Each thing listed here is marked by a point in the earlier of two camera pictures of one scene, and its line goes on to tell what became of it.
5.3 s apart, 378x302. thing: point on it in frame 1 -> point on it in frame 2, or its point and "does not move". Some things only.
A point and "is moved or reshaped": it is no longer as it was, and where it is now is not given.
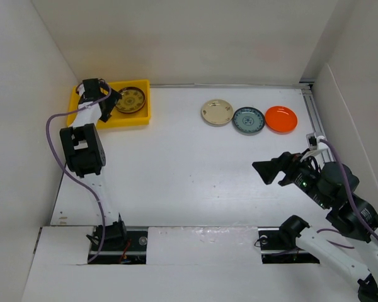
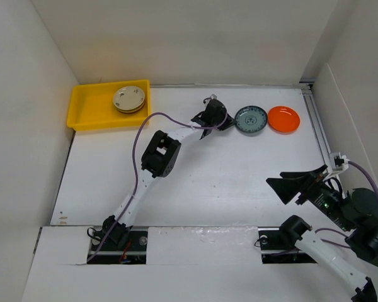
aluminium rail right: [307, 88] does not move
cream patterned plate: [217, 112] is moved or reshaped
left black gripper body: [102, 95] -> [221, 116]
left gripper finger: [106, 109] -> [206, 132]
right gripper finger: [267, 170] -> [287, 189]
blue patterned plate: [248, 121] does not move
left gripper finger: [115, 96] -> [229, 122]
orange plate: [281, 119] does not move
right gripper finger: [283, 162] -> [292, 184]
